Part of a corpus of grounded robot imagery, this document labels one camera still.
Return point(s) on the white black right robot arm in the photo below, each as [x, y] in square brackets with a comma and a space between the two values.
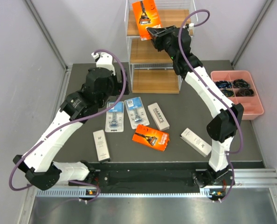
[226, 115]

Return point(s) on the white box with small print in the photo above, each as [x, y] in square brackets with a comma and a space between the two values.
[196, 142]

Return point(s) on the white wire shelf rack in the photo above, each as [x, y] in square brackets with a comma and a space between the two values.
[152, 71]

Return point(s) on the grey slotted cable duct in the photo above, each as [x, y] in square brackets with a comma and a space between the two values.
[86, 193]

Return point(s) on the dark band bundle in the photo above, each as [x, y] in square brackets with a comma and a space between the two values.
[241, 83]

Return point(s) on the pink divided bin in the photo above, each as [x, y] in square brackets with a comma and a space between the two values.
[252, 105]

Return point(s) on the slim white H' box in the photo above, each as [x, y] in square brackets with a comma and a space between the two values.
[101, 146]

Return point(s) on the blue band bundle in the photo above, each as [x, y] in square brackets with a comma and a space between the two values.
[223, 84]

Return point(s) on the blue razor blister pack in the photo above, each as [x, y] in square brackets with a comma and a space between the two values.
[136, 112]
[115, 119]

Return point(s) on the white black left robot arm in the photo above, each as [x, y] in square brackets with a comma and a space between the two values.
[88, 102]

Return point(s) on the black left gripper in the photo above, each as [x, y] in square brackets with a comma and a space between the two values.
[119, 86]

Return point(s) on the orange Gillette Fusion5 box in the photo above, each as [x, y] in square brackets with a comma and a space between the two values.
[150, 137]

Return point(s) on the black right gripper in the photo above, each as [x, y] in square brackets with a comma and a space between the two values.
[157, 38]

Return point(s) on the white Harry's box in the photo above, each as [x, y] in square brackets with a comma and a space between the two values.
[158, 117]

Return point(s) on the brown band bundle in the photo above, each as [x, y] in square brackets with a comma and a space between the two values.
[245, 92]

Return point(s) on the green yellow band bundle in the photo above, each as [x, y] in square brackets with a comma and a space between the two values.
[228, 93]

